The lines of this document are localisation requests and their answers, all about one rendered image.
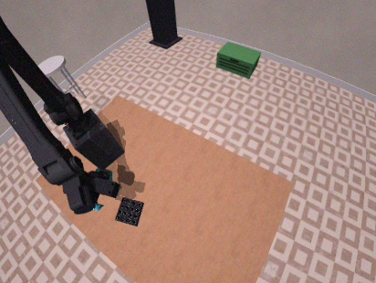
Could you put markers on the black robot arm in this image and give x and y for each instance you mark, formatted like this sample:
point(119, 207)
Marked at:
point(54, 161)

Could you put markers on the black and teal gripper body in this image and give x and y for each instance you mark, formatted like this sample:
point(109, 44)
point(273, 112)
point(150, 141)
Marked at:
point(105, 174)

